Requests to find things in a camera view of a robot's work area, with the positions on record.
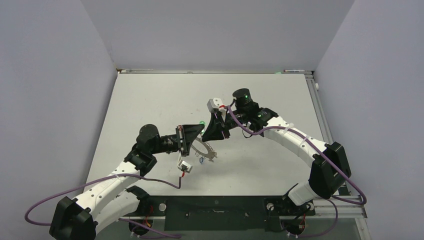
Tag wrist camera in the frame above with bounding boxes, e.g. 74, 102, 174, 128
206, 98, 226, 114
177, 154, 193, 174

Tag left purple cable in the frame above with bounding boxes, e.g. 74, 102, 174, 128
24, 172, 186, 239

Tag aluminium front rail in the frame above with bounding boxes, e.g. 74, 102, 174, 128
68, 195, 368, 220

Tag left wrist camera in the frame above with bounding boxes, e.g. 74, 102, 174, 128
177, 154, 193, 174

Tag red white marker pen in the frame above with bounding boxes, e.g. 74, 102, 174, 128
283, 69, 306, 74

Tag aluminium back rail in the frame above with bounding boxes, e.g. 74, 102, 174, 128
117, 69, 313, 75

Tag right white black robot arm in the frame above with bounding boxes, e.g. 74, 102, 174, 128
202, 88, 352, 214

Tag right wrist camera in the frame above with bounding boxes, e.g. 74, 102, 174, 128
206, 98, 226, 114

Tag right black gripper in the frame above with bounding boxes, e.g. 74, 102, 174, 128
201, 109, 247, 141

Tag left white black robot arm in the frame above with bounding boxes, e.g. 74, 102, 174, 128
49, 124, 204, 240

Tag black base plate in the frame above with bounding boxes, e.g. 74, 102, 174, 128
127, 195, 316, 232

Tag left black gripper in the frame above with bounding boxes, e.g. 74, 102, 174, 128
150, 123, 204, 157

